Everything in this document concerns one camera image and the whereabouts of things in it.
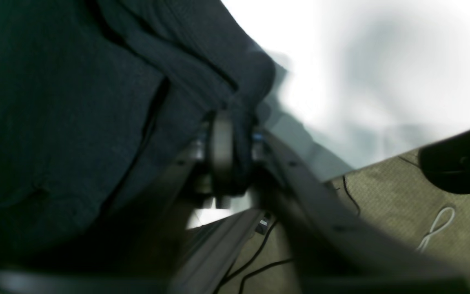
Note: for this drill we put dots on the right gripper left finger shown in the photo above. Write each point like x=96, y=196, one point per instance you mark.
x=135, y=249

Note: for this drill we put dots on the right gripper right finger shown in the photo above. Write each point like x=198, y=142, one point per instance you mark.
x=333, y=250

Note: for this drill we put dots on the black T-shirt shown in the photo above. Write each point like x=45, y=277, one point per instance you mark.
x=97, y=96

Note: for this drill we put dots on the black round base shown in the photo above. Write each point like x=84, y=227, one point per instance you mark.
x=446, y=164

